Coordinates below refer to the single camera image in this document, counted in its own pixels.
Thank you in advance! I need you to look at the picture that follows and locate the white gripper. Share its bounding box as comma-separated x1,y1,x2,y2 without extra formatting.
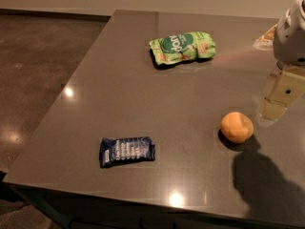
256,0,305,127

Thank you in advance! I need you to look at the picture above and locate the blue rxbar blueberry wrapper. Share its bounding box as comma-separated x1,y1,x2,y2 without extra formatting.
99,136,155,168

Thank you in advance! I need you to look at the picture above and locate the clear plastic package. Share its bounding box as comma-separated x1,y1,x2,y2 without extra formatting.
254,25,277,51

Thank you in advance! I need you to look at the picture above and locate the orange fruit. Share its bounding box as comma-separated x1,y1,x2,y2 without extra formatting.
220,112,254,144

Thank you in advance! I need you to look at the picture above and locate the green chip bag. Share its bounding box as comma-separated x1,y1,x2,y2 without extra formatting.
149,31,216,65

